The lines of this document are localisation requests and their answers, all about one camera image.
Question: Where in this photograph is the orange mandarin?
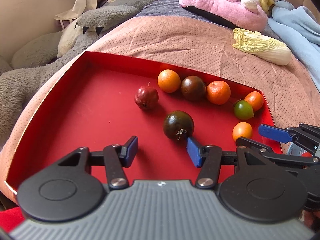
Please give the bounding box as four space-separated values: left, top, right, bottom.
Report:
206 81 231 105

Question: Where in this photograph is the small yellow-orange tomato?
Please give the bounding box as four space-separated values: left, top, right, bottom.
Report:
232 122 253 141

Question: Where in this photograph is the dark brown tomato back row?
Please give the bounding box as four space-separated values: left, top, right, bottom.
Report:
181 75 206 100

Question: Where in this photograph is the blue patterned bowl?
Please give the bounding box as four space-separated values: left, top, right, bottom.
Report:
286 143 314 166

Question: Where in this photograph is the small orange tomato right corner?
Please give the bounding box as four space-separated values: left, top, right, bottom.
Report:
244 91 264 112

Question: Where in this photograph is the green tomato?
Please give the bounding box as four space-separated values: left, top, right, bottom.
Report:
234 100 254 120

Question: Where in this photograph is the napa cabbage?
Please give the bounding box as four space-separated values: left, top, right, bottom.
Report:
232 28 292 66

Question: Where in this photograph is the dark red passion fruit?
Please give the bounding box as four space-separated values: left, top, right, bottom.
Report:
135 83 159 110

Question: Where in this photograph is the red shallow cardboard tray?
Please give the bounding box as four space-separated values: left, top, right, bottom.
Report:
4 51 282 196

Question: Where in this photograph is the grey plush shark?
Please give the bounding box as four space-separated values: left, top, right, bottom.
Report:
1 0 155 146

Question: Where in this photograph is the orange cherry tomato back left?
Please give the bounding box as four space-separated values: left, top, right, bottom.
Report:
157 69 181 93

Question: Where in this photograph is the pink dotted quilt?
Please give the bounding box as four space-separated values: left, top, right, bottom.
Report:
1 16 319 200

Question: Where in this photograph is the pink plush rabbit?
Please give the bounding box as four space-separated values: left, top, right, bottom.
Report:
179 0 267 32

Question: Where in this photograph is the white paper bag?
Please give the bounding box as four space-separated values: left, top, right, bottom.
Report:
54 0 97 30

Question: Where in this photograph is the light blue blanket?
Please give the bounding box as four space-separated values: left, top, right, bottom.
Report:
267 0 319 88

